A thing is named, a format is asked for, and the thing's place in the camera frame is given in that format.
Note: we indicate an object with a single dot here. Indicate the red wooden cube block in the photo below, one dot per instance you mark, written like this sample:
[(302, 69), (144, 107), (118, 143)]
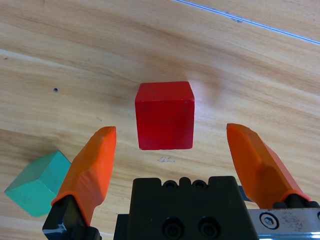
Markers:
[(163, 120)]

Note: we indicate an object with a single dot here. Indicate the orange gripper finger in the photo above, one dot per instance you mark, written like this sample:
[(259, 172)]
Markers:
[(260, 170), (92, 170)]

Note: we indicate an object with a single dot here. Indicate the green wooden cube block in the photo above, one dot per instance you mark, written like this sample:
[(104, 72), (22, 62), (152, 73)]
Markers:
[(32, 185)]

